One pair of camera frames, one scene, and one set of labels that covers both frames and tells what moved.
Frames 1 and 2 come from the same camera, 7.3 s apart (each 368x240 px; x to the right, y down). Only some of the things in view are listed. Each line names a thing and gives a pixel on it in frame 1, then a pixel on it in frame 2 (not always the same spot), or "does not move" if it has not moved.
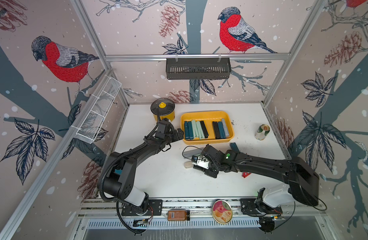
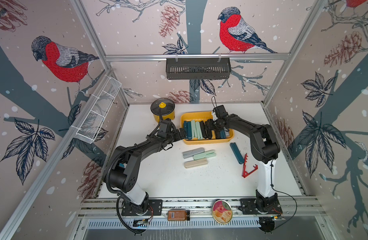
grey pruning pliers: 225,128 does not move
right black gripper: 210,173 -> 218,129
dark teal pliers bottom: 190,130 does not move
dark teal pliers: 222,134 does not move
